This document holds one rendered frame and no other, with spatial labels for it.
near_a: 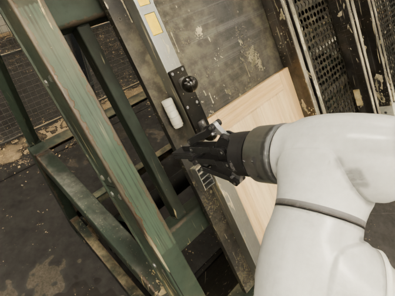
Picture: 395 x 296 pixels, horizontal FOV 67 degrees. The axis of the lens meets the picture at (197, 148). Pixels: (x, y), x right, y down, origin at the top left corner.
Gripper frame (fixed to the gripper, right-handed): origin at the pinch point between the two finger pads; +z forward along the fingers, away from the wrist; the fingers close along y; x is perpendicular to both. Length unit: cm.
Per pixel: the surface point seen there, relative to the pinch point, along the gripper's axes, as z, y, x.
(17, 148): 260, -6, -7
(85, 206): 82, 22, -11
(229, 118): 13.5, 3.6, 26.0
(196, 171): 12.6, 10.3, 7.2
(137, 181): 10.4, 2.4, -9.2
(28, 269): 165, 61, -48
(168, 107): 12.8, -8.4, 8.2
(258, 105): 13.5, 5.7, 39.6
